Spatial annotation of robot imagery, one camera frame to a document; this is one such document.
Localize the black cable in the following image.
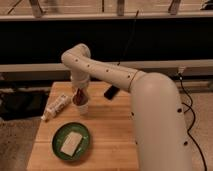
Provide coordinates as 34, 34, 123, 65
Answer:
177, 68, 208, 171

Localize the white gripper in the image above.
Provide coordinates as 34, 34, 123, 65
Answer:
70, 76, 90, 93

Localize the white ceramic cup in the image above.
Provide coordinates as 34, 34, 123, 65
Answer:
76, 101, 89, 115

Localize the white tube package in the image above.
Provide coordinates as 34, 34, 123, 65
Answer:
41, 94, 71, 121

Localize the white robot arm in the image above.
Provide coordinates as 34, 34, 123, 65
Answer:
61, 44, 193, 171

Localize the wooden table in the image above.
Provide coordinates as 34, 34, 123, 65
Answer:
27, 82, 139, 171

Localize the pale rectangular sponge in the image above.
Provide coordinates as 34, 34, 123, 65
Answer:
61, 132, 82, 156

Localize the red pepper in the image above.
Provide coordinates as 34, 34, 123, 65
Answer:
73, 89, 88, 106

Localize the green round plate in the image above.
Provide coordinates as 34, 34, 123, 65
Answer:
52, 122, 90, 162

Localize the black rectangular block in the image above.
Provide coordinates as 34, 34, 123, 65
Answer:
104, 86, 119, 100

